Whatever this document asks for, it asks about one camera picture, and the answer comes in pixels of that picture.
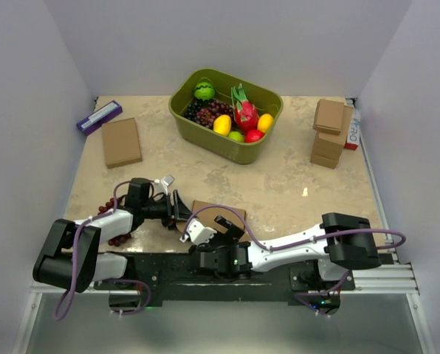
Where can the red toy apple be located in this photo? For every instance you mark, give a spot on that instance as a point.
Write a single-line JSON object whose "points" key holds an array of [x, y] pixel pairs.
{"points": [[253, 135]]}

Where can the stacked brown cardboard boxes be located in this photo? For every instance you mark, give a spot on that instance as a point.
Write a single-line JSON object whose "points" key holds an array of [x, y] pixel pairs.
{"points": [[332, 120]]}

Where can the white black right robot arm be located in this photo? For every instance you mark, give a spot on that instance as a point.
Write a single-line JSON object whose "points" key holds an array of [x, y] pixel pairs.
{"points": [[339, 239]]}

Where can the green toy watermelon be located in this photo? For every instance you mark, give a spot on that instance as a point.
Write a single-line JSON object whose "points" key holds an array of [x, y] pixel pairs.
{"points": [[204, 91]]}

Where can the purple white small box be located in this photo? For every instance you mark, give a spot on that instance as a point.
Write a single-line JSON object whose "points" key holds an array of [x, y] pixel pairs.
{"points": [[96, 119]]}

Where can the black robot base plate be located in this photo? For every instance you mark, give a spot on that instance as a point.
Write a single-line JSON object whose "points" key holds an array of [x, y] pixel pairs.
{"points": [[156, 278]]}

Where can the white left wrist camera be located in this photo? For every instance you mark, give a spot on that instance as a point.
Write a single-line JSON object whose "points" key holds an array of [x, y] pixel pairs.
{"points": [[161, 185]]}

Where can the red grapes on table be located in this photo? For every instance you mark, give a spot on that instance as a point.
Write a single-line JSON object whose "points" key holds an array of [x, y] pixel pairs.
{"points": [[115, 223]]}

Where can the dark red toy grapes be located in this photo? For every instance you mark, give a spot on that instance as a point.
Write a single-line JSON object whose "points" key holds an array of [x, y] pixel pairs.
{"points": [[211, 109]]}

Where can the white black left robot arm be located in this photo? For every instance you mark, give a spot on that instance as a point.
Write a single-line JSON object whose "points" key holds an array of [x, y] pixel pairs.
{"points": [[70, 257]]}

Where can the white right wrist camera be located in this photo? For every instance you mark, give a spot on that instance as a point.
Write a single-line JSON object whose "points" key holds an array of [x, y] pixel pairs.
{"points": [[196, 233]]}

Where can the white red box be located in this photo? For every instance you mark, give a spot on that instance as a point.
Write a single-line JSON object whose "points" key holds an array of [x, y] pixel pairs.
{"points": [[353, 138]]}

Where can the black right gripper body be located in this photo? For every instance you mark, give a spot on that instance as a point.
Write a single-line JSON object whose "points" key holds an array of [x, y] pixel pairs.
{"points": [[211, 248]]}

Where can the green toy lime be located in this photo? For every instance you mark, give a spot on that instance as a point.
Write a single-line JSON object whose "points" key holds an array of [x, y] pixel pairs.
{"points": [[236, 136]]}

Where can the aluminium frame rail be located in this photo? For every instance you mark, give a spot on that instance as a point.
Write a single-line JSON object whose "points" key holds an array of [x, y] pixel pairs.
{"points": [[387, 279]]}

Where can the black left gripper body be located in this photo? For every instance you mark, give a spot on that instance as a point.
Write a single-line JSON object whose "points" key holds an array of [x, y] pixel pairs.
{"points": [[159, 209]]}

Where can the dark blue toy grapes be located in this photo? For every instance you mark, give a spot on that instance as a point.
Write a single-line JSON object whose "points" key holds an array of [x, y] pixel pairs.
{"points": [[192, 110]]}

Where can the flat brown cardboard box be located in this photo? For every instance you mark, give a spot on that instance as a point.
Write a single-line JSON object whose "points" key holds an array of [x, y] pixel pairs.
{"points": [[121, 143]]}

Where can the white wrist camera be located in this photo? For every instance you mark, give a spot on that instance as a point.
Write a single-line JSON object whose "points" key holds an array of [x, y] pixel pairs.
{"points": [[196, 233], [161, 185]]}

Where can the olive green plastic basin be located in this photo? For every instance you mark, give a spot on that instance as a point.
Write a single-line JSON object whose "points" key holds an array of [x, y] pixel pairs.
{"points": [[266, 102]]}

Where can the red toy dragon fruit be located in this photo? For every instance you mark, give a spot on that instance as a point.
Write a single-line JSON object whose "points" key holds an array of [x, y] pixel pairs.
{"points": [[245, 113]]}

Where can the yellow orange toy mango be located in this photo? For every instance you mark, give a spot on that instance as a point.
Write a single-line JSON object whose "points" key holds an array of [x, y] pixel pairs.
{"points": [[265, 122]]}

